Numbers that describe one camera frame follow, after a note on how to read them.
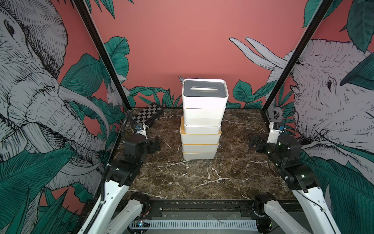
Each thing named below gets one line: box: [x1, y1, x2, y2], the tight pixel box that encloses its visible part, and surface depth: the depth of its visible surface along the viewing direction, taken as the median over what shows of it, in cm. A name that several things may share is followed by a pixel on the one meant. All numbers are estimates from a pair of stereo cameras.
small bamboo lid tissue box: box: [183, 106, 226, 127], surface depth 63 cm
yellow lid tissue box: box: [182, 151, 217, 160], surface depth 92 cm
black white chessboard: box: [131, 102, 165, 127], surface depth 115 cm
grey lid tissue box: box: [181, 78, 229, 109], surface depth 58 cm
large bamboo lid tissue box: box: [181, 142, 220, 154], surface depth 83 cm
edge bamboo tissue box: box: [184, 123, 222, 135], surface depth 69 cm
